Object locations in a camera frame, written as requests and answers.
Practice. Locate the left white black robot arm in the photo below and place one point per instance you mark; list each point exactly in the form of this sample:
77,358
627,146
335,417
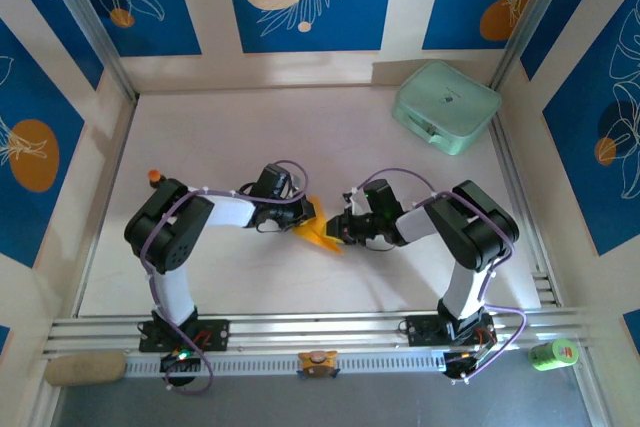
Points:
172,292

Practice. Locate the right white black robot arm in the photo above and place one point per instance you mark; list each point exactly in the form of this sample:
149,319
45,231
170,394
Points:
480,232

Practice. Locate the small yellow brown toy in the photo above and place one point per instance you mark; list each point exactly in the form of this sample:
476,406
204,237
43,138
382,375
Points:
318,363

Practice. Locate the small bottle orange cap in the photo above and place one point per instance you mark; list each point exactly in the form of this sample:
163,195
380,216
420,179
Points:
156,177

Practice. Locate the mint green zip case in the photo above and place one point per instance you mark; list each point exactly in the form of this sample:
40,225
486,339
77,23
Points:
445,107

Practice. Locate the black controller board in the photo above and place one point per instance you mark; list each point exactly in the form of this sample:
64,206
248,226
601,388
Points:
180,359
462,364

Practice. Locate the green tape roll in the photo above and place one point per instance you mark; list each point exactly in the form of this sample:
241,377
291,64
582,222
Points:
552,354

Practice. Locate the beige foam block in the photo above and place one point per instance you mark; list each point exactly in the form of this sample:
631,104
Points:
85,369

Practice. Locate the long aluminium mounting rail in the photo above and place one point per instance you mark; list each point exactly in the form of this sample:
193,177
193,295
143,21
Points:
300,329

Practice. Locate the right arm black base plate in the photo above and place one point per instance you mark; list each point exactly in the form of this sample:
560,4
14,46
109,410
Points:
420,329

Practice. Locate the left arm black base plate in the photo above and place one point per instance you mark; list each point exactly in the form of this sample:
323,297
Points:
217,334

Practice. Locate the aluminium side rail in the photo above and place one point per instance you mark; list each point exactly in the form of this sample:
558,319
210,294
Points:
507,157
109,199

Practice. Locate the aluminium frame post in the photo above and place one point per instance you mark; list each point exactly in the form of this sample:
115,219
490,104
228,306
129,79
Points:
530,17
85,12

